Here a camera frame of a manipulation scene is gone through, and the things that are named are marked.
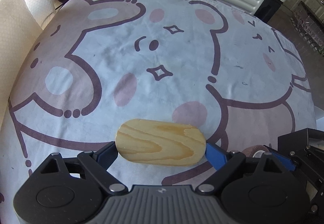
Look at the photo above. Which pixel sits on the oval wooden board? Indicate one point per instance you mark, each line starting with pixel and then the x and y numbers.
pixel 160 141

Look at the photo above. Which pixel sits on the bear printed blanket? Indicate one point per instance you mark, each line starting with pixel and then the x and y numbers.
pixel 151 74

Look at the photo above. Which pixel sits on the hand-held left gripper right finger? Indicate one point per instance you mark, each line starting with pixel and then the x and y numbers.
pixel 216 157

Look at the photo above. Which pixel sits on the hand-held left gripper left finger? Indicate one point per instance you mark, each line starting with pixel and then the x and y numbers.
pixel 107 155

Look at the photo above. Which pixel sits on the brown tape roll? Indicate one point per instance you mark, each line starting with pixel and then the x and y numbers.
pixel 250 151

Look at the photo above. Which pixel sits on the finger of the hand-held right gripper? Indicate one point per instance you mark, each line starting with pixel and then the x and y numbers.
pixel 287 162

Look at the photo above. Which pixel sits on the cream paper towel roll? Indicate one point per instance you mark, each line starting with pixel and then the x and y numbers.
pixel 15 49

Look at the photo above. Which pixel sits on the pack of water bottles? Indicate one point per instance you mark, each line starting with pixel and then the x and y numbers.
pixel 308 26

